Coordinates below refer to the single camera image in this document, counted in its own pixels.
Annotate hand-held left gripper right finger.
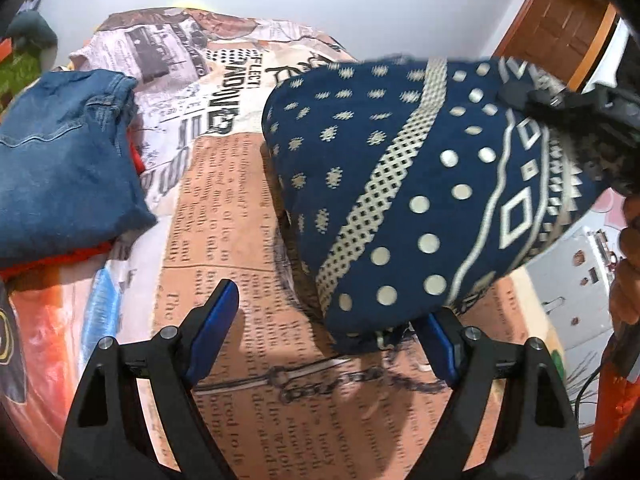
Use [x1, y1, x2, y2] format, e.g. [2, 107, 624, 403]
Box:
[400, 307, 586, 480]

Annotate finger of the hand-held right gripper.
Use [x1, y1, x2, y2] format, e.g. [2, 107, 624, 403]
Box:
[501, 82, 596, 122]

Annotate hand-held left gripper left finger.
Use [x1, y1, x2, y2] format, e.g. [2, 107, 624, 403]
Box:
[57, 279, 281, 480]

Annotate navy patterned hooded sweater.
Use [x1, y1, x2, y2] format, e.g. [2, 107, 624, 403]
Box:
[262, 57, 613, 353]

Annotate person's right hand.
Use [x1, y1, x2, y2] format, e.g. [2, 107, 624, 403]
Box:
[609, 199, 640, 327]

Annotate wooden door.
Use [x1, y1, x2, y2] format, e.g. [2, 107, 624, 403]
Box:
[492, 0, 621, 93]

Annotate printed blanket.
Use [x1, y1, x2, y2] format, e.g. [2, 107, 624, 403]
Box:
[7, 7, 566, 480]

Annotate white printed cloth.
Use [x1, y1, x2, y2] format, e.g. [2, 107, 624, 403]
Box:
[525, 224, 622, 363]

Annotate orange garment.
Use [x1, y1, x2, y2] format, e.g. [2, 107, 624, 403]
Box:
[0, 140, 151, 282]

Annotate orange trousers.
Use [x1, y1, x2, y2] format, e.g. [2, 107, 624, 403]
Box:
[589, 355, 640, 467]

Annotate blue jeans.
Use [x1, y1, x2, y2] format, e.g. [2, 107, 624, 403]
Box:
[0, 70, 158, 271]

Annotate green cloth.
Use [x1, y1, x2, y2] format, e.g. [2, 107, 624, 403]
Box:
[0, 10, 59, 107]

